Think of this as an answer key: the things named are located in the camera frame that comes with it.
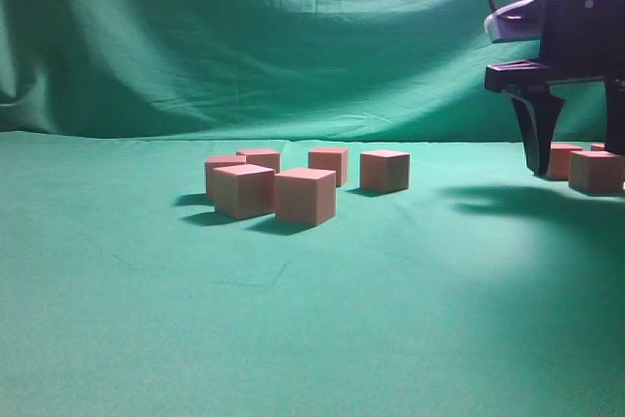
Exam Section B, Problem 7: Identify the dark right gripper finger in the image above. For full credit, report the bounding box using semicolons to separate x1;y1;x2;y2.
604;78;625;155

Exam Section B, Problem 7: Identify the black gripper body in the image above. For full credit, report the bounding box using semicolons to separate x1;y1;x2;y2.
484;0;624;93

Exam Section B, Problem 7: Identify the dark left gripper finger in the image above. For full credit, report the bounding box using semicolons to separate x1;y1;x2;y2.
508;85;564;177

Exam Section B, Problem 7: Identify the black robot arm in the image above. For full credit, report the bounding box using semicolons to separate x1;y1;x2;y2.
484;0;624;176

